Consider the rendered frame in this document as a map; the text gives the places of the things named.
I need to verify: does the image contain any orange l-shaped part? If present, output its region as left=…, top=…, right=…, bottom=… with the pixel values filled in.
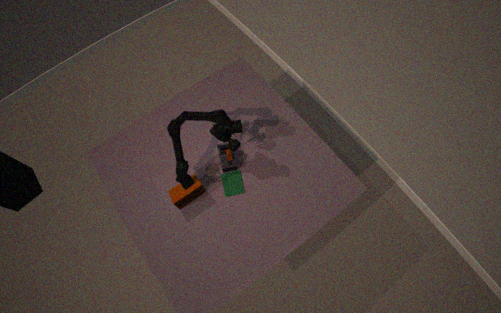
left=221, top=149, right=233, bottom=161

